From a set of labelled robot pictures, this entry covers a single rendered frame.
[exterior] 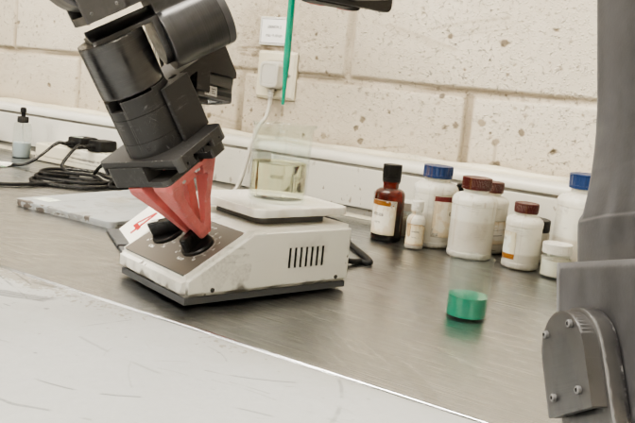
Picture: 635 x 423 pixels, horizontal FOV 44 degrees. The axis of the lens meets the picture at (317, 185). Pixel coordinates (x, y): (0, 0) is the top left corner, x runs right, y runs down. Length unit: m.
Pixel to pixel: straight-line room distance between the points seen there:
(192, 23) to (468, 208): 0.51
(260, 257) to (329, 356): 0.16
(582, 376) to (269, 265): 0.50
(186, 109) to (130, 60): 0.07
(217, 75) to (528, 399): 0.40
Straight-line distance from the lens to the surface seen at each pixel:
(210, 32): 0.69
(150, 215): 1.00
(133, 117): 0.68
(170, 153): 0.68
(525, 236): 1.04
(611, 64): 0.34
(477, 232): 1.06
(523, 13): 1.24
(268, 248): 0.75
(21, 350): 0.61
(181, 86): 0.70
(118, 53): 0.67
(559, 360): 0.31
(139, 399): 0.53
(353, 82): 1.36
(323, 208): 0.80
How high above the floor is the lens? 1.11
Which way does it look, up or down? 7 degrees down
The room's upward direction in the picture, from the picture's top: 6 degrees clockwise
